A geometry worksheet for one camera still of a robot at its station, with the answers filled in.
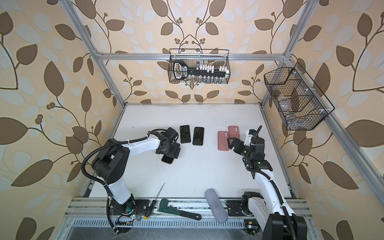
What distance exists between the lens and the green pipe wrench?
73cm

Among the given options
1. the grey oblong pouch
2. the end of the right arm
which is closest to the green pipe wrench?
the grey oblong pouch

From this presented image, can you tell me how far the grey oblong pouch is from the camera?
2.32 ft

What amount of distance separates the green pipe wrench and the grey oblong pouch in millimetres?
78
